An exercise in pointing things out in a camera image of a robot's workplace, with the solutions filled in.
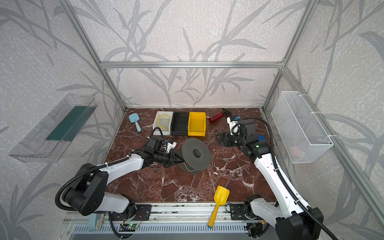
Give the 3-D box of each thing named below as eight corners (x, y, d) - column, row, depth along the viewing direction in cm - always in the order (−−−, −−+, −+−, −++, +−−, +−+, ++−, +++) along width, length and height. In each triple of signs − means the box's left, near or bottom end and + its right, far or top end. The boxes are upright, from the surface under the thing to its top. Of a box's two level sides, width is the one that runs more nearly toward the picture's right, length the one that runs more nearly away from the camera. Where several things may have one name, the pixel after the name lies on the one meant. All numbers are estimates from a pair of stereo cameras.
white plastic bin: (153, 136, 106) (151, 129, 100) (158, 117, 117) (156, 111, 111) (171, 136, 106) (169, 129, 100) (174, 117, 117) (172, 111, 111)
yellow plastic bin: (188, 137, 105) (187, 131, 100) (189, 117, 117) (188, 111, 111) (205, 137, 105) (206, 131, 100) (205, 117, 117) (205, 111, 111)
